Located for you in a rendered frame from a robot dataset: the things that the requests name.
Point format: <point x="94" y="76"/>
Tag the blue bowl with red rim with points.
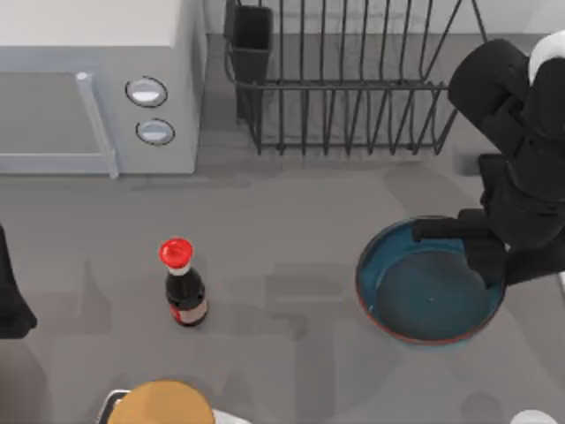
<point x="424" y="300"/>

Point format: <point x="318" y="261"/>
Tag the white rounded object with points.
<point x="532" y="418"/>

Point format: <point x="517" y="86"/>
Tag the dark bottle with red cap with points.
<point x="186" y="296"/>

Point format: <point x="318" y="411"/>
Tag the black cutlery holder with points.
<point x="249" y="40"/>

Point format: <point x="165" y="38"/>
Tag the small round microwave knob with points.
<point x="155" y="131"/>

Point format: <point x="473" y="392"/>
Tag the pale microwave oven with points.
<point x="183" y="66"/>

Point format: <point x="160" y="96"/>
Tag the large round microwave knob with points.
<point x="146" y="92"/>

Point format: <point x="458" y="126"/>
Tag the brown round bread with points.
<point x="161" y="404"/>

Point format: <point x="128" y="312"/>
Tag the pale microwave door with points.
<point x="39" y="115"/>

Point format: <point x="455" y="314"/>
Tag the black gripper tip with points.
<point x="13" y="300"/>

